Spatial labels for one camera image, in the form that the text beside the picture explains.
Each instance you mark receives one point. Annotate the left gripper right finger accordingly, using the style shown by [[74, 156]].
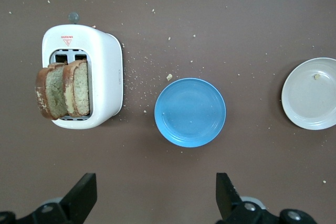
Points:
[[227, 197]]

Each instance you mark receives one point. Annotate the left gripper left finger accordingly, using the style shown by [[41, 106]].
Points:
[[78, 197]]

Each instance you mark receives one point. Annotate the toasted brown bread slice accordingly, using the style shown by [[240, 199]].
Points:
[[80, 90], [52, 95]]

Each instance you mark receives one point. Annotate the blue plate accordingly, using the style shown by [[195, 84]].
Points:
[[190, 112]]

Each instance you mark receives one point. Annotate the beige plate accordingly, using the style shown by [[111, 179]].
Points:
[[309, 98]]

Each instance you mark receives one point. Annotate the white two-slot toaster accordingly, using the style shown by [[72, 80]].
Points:
[[105, 77]]

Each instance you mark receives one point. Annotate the large bread crumb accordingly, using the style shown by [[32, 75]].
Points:
[[169, 77]]

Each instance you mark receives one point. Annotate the yellowish bread crumb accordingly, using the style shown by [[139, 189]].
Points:
[[317, 76]]

